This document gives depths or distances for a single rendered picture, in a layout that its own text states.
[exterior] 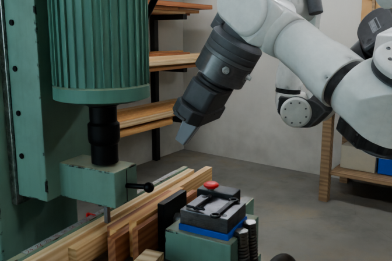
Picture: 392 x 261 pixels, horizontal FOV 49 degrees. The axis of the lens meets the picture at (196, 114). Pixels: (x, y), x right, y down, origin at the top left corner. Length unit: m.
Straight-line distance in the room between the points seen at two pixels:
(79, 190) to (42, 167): 0.08
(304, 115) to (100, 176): 0.54
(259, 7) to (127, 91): 0.27
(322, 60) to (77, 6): 0.40
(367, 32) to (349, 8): 2.93
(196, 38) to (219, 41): 4.09
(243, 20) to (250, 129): 3.90
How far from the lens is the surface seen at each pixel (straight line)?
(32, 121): 0.86
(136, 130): 3.63
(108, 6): 0.74
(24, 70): 0.86
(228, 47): 0.66
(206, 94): 0.68
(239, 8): 0.64
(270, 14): 0.60
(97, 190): 0.84
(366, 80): 0.52
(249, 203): 1.12
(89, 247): 0.85
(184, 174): 1.15
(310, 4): 1.11
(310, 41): 0.58
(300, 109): 1.11
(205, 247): 0.80
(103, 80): 0.73
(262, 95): 4.37
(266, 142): 4.44
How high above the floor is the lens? 1.32
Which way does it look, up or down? 11 degrees down
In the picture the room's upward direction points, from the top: straight up
